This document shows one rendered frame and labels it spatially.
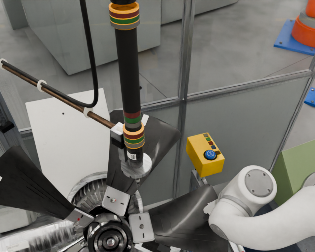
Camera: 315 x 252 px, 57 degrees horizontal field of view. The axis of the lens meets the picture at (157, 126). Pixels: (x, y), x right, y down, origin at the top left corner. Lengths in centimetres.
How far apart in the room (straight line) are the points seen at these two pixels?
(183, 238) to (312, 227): 42
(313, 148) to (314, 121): 204
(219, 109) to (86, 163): 95
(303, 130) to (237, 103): 145
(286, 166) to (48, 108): 87
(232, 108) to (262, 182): 118
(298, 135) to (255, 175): 243
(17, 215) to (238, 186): 68
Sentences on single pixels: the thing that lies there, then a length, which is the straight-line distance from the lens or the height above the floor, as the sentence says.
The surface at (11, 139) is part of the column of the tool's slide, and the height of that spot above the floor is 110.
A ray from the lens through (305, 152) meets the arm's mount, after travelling 123.
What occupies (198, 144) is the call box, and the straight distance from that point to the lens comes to 124.
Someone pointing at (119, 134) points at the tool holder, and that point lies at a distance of 61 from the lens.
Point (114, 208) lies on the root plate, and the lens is 86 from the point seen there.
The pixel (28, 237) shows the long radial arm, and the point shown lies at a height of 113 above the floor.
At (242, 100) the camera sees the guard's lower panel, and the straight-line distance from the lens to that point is 180.
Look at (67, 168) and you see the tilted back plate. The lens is 106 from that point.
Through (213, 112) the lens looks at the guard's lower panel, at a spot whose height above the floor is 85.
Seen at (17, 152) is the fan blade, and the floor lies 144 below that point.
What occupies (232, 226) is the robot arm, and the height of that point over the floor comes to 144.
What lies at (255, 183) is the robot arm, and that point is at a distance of 64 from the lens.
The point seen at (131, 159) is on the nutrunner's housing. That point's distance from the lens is 63.
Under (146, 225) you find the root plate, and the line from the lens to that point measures 90.
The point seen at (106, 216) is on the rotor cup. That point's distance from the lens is 84.
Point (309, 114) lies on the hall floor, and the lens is 336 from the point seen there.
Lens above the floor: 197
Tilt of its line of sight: 44 degrees down
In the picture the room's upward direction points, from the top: straight up
